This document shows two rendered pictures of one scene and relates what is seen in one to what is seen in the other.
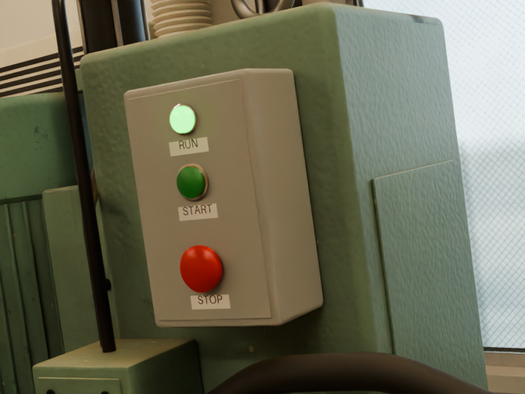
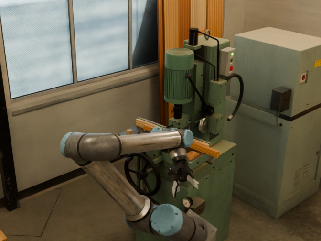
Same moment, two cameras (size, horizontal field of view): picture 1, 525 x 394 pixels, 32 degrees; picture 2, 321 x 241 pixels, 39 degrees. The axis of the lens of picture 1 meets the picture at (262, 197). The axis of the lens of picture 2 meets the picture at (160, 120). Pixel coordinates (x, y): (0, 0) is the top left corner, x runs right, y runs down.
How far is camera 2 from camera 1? 307 cm
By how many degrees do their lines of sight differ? 82
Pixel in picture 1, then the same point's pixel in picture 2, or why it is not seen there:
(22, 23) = not seen: outside the picture
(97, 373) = (225, 82)
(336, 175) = not seen: hidden behind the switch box
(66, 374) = (222, 83)
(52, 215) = (197, 67)
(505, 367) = (42, 95)
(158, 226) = (228, 65)
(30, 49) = not seen: outside the picture
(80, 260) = (199, 72)
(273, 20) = (227, 41)
